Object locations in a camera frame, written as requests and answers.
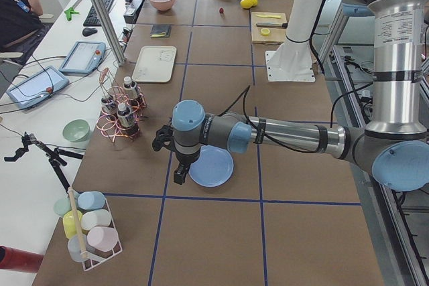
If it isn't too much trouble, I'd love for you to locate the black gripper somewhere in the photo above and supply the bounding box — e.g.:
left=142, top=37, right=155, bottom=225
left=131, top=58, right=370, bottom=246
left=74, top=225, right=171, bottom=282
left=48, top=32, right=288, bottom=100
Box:
left=174, top=151, right=200, bottom=185

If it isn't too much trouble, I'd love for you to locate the blue round plate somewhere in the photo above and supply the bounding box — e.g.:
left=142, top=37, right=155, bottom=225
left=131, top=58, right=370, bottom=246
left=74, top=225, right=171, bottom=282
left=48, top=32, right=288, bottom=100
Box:
left=189, top=145, right=234, bottom=188

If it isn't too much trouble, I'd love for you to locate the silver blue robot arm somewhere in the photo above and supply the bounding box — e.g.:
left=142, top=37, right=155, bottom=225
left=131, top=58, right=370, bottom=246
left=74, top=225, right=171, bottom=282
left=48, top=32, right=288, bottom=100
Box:
left=170, top=0, right=428, bottom=192

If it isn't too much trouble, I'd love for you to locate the front dark drink bottle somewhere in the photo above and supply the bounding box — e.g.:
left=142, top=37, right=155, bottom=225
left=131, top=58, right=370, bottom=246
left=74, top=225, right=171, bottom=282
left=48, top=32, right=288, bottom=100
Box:
left=117, top=102, right=139, bottom=137

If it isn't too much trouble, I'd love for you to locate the dark drink bottle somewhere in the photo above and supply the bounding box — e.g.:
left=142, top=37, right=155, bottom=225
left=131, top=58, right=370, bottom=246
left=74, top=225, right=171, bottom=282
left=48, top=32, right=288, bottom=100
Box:
left=101, top=95, right=117, bottom=115
left=117, top=102, right=139, bottom=137
left=123, top=76, right=143, bottom=106

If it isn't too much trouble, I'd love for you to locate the white cup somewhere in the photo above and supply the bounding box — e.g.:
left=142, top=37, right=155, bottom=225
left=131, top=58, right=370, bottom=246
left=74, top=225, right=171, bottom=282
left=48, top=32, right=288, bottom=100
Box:
left=81, top=209, right=111, bottom=231

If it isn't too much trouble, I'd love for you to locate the left dark drink bottle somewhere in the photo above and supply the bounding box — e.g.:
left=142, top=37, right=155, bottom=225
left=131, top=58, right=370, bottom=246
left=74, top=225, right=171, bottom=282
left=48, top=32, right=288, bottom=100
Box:
left=101, top=95, right=117, bottom=115

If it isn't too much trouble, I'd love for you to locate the rear dark drink bottle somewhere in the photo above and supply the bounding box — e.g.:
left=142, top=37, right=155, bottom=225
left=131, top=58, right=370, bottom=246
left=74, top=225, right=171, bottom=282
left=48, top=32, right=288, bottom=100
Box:
left=123, top=76, right=143, bottom=106

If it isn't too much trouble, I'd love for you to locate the pink cup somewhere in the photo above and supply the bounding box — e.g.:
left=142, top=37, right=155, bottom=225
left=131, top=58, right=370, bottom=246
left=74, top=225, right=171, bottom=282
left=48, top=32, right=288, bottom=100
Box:
left=87, top=226, right=119, bottom=252

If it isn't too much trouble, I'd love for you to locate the green bowl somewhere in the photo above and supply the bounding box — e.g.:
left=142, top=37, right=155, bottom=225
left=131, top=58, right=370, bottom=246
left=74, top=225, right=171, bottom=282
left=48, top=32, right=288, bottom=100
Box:
left=62, top=119, right=90, bottom=143

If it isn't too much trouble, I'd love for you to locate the cream rectangular tray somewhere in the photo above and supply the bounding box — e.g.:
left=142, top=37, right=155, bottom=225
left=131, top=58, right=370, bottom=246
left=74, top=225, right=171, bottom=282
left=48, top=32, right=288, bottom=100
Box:
left=131, top=46, right=177, bottom=83

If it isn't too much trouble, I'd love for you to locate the yellow cup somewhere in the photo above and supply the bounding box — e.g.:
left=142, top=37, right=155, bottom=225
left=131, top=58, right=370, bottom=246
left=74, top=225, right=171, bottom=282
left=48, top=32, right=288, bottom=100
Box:
left=62, top=210, right=77, bottom=239

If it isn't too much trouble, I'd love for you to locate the mint green cup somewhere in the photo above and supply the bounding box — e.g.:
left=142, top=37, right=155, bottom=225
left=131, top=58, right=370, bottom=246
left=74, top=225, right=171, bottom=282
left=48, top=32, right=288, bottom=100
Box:
left=53, top=198, right=72, bottom=218

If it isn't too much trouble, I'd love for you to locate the light blue lower cup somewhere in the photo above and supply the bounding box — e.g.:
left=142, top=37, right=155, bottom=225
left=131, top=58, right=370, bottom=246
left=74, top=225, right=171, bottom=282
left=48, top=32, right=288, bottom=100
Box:
left=68, top=234, right=95, bottom=263

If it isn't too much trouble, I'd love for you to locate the far blue tablet pendant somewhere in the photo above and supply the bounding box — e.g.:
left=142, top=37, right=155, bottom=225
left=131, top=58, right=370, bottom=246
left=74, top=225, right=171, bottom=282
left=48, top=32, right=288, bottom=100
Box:
left=59, top=41, right=106, bottom=75

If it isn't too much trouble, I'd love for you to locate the blue tablet pendant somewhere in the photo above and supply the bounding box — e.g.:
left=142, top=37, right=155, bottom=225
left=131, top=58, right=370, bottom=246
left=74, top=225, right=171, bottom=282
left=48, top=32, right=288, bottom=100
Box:
left=59, top=41, right=106, bottom=75
left=6, top=66, right=69, bottom=109

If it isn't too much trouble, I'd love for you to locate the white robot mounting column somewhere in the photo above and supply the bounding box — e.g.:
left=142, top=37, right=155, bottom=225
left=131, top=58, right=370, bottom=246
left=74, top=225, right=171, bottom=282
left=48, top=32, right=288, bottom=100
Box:
left=265, top=0, right=324, bottom=82

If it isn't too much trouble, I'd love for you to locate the near blue tablet pendant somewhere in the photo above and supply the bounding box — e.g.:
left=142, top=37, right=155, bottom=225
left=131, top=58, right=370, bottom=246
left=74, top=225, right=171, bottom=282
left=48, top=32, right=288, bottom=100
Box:
left=6, top=66, right=69, bottom=109

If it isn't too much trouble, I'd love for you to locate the black computer mouse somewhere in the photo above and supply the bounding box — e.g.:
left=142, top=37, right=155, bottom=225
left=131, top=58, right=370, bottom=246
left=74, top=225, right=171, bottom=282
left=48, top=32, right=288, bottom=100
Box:
left=82, top=27, right=98, bottom=37

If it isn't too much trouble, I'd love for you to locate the wooden cutting board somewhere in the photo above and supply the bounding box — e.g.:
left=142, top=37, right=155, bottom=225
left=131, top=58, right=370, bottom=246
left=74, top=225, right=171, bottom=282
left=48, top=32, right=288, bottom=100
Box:
left=251, top=12, right=288, bottom=44

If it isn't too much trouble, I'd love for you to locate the black keyboard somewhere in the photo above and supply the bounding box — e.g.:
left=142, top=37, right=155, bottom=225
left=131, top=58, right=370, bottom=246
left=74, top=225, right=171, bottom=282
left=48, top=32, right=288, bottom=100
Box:
left=82, top=0, right=116, bottom=27

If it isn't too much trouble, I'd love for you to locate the yellow plastic knife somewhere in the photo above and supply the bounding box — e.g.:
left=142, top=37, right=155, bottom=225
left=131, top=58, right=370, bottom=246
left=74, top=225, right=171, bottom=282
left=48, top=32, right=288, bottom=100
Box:
left=255, top=14, right=282, bottom=19

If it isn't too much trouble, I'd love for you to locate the red cylinder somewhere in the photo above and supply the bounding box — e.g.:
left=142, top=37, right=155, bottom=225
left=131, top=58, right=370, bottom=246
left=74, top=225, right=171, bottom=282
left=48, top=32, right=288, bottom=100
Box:
left=1, top=246, right=44, bottom=273

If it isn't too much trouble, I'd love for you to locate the green clamp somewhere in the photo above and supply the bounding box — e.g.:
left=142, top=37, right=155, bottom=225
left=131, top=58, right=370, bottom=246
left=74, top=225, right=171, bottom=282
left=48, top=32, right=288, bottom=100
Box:
left=64, top=7, right=80, bottom=21

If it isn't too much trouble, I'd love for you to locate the person in black shirt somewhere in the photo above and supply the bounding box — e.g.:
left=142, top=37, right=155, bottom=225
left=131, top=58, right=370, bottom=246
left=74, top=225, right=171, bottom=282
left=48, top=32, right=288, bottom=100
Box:
left=1, top=0, right=49, bottom=65

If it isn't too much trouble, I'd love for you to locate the copper wire bottle rack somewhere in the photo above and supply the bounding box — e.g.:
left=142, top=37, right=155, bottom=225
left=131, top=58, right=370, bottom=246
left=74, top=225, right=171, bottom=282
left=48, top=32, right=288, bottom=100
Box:
left=96, top=68, right=147, bottom=142

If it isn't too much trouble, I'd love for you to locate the black camera tripod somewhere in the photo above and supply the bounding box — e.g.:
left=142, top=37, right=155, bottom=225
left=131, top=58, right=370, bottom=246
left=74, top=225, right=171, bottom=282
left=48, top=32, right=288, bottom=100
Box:
left=3, top=133, right=84, bottom=194

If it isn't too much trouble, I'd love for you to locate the white wire cup basket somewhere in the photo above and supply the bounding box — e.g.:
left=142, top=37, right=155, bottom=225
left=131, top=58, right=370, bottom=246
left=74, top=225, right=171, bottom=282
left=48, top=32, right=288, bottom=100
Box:
left=68, top=188, right=123, bottom=271

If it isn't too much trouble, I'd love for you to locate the aluminium frame post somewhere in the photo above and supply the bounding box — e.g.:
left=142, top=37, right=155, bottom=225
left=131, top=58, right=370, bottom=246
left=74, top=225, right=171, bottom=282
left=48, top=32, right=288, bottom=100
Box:
left=91, top=0, right=126, bottom=66

